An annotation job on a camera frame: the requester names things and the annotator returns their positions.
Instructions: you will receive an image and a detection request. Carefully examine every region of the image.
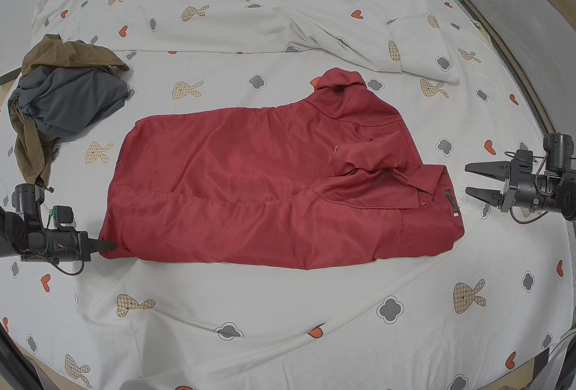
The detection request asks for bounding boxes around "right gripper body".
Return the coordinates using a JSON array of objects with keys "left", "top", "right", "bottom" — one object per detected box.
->
[{"left": 500, "top": 162, "right": 547, "bottom": 213}]

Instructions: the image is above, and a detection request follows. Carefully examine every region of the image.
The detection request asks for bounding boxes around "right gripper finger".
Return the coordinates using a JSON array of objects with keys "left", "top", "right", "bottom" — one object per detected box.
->
[
  {"left": 466, "top": 186, "right": 505, "bottom": 210},
  {"left": 465, "top": 160, "right": 511, "bottom": 182}
]

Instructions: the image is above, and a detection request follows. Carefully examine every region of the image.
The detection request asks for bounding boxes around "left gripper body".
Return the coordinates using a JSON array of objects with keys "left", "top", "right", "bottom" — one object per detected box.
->
[{"left": 44, "top": 229, "right": 93, "bottom": 263}]

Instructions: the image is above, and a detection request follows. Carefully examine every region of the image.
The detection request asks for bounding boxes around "red shirt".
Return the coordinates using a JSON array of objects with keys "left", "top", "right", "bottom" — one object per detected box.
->
[{"left": 98, "top": 68, "right": 474, "bottom": 270}]

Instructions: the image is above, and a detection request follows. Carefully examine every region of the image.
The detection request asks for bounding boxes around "bed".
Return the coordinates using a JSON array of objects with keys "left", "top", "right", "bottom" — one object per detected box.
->
[{"left": 0, "top": 0, "right": 576, "bottom": 390}]

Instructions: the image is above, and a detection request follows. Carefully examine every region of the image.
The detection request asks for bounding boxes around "brown garment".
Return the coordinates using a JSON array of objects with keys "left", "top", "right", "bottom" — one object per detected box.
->
[{"left": 9, "top": 34, "right": 131, "bottom": 195}]

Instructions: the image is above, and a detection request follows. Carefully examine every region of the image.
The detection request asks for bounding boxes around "dark grey garment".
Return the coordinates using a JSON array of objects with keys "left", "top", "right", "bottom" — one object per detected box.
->
[{"left": 8, "top": 65, "right": 131, "bottom": 139}]

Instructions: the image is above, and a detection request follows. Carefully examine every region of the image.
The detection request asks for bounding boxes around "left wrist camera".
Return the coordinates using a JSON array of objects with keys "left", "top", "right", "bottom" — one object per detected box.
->
[{"left": 49, "top": 206, "right": 76, "bottom": 231}]

